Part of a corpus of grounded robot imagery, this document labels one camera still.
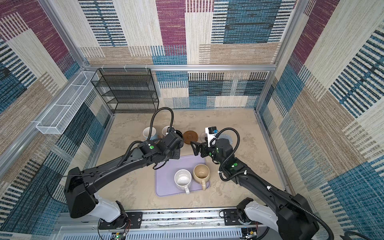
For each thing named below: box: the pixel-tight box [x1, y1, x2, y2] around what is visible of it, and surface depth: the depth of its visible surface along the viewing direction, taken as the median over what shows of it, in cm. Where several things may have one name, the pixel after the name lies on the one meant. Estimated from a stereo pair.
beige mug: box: [192, 163, 210, 191], surface depth 81 cm
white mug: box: [174, 169, 192, 195], surface depth 81 cm
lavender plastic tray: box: [155, 154, 210, 197], surface depth 85 cm
